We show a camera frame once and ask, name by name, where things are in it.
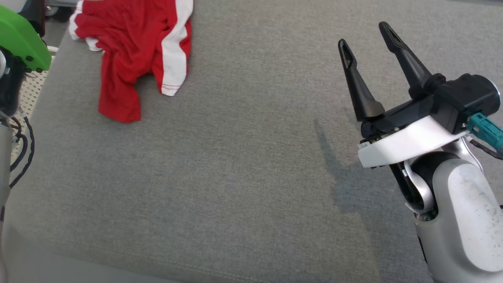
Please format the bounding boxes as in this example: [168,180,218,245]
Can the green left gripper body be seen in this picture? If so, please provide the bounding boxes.
[0,5,52,116]

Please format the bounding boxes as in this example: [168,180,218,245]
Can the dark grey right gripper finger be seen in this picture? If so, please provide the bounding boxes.
[338,39,386,122]
[378,22,435,99]

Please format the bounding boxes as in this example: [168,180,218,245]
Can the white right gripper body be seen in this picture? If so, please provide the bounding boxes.
[358,94,469,169]

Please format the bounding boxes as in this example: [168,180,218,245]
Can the red shorts with white stripe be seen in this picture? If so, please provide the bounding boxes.
[69,0,194,123]

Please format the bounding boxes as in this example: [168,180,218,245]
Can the cream perforated laundry basket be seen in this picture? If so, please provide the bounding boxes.
[10,46,59,169]

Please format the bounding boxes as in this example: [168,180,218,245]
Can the grey fabric sofa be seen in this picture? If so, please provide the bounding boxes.
[0,0,503,283]

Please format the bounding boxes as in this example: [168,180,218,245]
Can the right cable with teal plug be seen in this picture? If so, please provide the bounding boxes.
[467,113,503,160]

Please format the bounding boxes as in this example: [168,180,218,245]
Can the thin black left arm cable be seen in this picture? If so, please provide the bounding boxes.
[8,114,36,190]

